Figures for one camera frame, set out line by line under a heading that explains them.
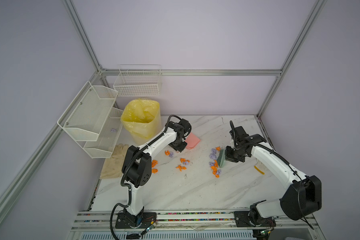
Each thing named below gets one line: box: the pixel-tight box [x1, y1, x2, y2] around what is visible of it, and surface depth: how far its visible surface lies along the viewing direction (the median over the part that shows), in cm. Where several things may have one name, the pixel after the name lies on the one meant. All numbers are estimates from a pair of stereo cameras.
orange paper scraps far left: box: [151, 159, 159, 174], surface depth 95 cm
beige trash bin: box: [121, 98, 162, 145], surface depth 95 cm
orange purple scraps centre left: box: [164, 150, 190, 172], surface depth 97 cm
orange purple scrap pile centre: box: [209, 146, 222, 178], surface depth 94 cm
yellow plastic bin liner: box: [121, 98, 162, 139], surface depth 95 cm
